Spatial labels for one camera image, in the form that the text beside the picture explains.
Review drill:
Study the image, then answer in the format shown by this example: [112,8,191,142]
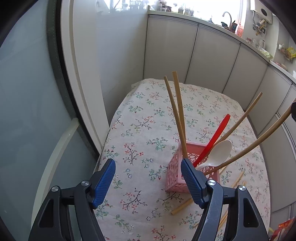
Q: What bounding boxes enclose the glass sliding door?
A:
[1,1,109,240]

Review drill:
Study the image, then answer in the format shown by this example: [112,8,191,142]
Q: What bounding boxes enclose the pink perforated utensil holder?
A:
[165,141,221,194]

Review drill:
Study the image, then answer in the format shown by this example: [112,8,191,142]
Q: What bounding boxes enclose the snack bags pile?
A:
[269,217,296,241]

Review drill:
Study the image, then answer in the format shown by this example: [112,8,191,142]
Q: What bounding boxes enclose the white plastic spoon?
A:
[196,140,232,171]

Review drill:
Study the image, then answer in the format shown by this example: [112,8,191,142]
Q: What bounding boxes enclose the red plastic spoon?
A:
[193,114,230,167]

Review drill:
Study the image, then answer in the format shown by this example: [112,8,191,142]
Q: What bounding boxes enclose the countertop clutter items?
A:
[147,0,296,77]

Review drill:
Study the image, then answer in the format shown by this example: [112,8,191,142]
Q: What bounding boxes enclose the kitchen faucet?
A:
[220,11,233,30]

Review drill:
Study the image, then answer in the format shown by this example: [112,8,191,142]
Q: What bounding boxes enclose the floral tablecloth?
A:
[95,79,271,240]

